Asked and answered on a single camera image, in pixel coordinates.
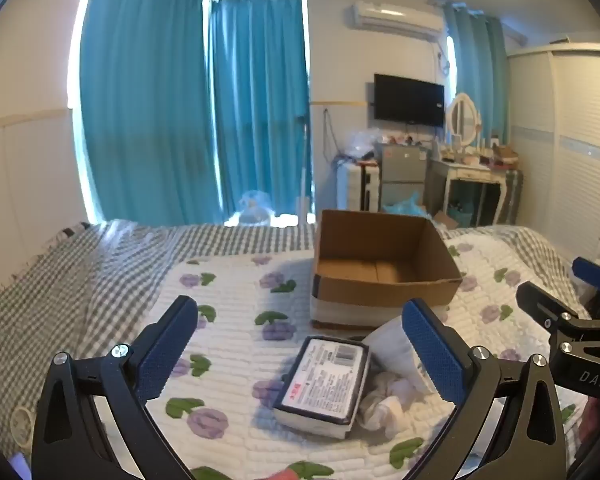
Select white floral blanket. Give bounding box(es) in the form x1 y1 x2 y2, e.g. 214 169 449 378
95 239 597 480

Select teal basket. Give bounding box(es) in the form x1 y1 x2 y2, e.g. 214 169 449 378
450 200 482 227

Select white cloth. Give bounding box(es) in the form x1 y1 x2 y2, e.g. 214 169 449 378
357 372 455 433
362 316 431 392

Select brown cardboard box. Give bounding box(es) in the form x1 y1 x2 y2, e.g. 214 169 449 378
310 209 464 332

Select white air conditioner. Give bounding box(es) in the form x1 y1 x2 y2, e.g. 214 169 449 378
350 2 444 42

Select white black packaged box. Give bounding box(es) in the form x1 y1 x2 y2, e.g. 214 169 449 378
272 336 371 440

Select white slatted wardrobe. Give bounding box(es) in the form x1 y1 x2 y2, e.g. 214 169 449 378
507 42 600 247

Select clear plastic bag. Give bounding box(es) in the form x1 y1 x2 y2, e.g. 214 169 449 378
342 127 382 162

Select narrow teal curtain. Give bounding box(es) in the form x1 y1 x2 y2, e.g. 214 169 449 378
208 0 314 222

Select teal curtain beside wardrobe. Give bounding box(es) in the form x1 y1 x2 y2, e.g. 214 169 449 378
442 4 510 147

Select wide teal curtain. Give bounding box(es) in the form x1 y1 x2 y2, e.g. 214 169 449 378
79 0 222 226

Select white oval vanity mirror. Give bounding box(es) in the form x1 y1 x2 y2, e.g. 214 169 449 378
445 92 482 154

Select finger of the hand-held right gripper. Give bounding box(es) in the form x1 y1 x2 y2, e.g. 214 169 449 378
515 281 592 335
571 256 600 292

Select black wall television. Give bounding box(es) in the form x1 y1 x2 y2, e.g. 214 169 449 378
373 73 445 129

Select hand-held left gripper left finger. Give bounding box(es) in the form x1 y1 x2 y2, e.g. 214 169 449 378
31 296 199 480

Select grey mini fridge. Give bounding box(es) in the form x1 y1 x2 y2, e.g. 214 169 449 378
378 142 429 212

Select white dressing table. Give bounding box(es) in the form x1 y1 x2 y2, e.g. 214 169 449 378
426 156 512 227

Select white suitcase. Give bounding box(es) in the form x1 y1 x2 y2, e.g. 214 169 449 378
337 162 381 212

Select blue plastic bags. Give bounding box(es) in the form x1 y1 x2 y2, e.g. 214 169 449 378
382 191 427 217

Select small open cardboard box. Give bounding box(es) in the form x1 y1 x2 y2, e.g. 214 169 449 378
432 210 462 232

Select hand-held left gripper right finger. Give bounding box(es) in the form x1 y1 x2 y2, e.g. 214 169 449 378
401 298 566 480

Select large clear water bottle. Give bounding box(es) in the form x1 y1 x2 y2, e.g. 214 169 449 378
225 190 274 226

